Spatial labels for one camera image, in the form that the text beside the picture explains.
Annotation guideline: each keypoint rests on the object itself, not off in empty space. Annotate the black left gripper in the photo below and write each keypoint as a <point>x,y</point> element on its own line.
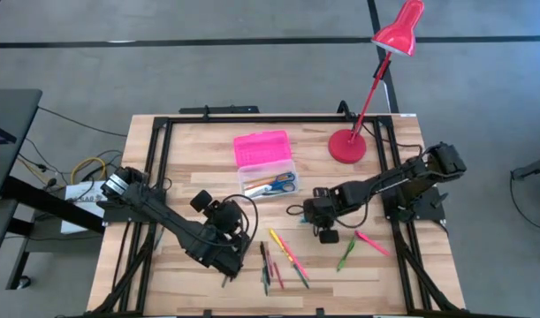
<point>227,216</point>

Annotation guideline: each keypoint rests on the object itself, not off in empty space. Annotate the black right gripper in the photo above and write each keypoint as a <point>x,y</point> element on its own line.
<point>324,212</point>

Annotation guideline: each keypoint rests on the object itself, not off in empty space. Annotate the yellow highlighter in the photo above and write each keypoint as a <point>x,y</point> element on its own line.
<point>280,244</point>

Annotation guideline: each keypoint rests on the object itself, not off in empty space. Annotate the slim pink marker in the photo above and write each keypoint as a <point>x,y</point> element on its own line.
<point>294,258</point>

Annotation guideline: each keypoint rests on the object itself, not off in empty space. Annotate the green crayon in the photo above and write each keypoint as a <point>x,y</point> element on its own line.
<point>265,282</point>
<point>301,276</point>

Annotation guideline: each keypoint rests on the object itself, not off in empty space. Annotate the pink highlighter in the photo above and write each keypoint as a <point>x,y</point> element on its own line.
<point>372,243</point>

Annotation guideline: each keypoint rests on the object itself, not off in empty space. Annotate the pink-lidded clear pencil box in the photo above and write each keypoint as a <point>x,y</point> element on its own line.
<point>263,148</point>

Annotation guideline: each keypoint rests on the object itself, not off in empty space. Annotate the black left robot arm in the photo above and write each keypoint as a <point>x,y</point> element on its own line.
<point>163,216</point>

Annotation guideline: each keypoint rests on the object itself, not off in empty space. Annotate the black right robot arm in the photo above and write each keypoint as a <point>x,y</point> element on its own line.
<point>384,185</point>

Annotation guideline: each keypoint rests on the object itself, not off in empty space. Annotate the white cardboard box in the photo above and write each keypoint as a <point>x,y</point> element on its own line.
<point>81,207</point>

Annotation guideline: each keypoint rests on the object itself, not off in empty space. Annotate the black crayon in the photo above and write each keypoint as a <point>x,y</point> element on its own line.
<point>263,252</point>

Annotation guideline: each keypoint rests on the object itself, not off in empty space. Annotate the short red crayon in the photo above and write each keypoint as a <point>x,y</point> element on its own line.
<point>269,267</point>

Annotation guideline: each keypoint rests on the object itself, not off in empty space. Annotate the long red crayon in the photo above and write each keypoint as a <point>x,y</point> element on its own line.
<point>278,276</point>

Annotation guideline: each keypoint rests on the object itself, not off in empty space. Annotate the red desk lamp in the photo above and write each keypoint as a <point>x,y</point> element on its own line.
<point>347,148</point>

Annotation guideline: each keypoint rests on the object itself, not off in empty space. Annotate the black bar device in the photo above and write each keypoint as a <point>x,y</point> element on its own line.
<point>218,109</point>

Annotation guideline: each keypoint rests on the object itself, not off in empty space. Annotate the black desk base beam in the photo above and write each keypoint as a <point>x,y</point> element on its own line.
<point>53,207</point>

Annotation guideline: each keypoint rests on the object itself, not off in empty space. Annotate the black caster wheel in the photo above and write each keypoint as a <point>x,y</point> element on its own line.
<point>25,282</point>

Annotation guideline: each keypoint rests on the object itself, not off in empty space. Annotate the grey stand leg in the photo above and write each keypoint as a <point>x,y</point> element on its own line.
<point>532,168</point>

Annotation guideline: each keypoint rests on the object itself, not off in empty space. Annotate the grey desk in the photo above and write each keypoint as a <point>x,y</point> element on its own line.
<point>13,106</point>

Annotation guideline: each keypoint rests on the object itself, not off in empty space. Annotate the black clamp bracket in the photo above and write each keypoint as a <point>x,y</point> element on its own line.
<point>344,108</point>

